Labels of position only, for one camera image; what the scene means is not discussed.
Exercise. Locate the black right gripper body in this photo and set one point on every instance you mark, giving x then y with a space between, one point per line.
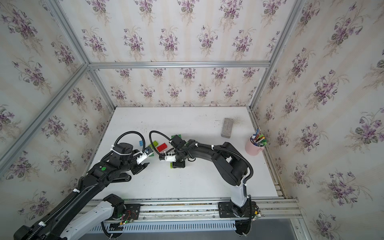
179 162

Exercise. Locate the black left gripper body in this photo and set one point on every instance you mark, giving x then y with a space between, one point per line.
136 168

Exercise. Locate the grey eraser block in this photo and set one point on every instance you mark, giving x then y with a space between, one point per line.
227 128

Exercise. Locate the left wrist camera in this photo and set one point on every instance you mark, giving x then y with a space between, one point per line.
141 156

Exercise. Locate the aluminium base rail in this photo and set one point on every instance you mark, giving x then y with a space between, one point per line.
206 209

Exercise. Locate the lime green long lego brick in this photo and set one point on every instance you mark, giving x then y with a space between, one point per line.
154 144

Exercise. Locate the red long lego brick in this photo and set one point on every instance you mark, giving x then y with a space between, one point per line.
162 147

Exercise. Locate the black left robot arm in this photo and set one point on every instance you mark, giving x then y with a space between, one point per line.
62 224

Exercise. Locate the pink pen cup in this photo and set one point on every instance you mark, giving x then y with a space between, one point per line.
251 148

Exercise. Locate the coloured pens bundle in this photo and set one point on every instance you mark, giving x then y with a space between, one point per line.
258 139

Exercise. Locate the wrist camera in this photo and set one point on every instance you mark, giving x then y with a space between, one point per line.
167 157
141 156

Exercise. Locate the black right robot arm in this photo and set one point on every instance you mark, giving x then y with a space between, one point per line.
235 170

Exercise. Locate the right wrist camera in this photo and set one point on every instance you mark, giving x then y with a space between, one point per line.
167 157

